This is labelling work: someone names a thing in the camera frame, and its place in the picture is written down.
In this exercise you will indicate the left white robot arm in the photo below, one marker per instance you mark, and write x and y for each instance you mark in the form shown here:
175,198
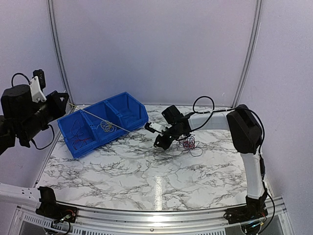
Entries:
24,116

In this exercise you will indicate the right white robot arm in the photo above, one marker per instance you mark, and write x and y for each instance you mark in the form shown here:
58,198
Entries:
246,132

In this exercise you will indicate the right aluminium corner post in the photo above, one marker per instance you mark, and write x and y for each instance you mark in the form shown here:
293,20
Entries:
250,51

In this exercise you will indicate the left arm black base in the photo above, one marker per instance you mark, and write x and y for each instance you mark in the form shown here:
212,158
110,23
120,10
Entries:
50,208

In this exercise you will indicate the blue three-compartment plastic bin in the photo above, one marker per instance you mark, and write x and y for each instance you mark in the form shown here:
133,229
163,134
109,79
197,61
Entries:
99,124

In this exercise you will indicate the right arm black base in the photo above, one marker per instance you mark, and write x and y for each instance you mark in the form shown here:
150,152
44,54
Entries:
253,209

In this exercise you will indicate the aluminium front rail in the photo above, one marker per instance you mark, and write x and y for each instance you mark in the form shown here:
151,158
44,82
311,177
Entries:
97,221

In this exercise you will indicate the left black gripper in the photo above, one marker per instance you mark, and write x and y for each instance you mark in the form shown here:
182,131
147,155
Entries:
58,108

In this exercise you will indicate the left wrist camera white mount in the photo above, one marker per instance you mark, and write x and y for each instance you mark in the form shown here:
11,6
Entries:
37,84

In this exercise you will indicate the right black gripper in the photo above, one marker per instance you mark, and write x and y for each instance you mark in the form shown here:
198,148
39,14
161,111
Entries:
165,144

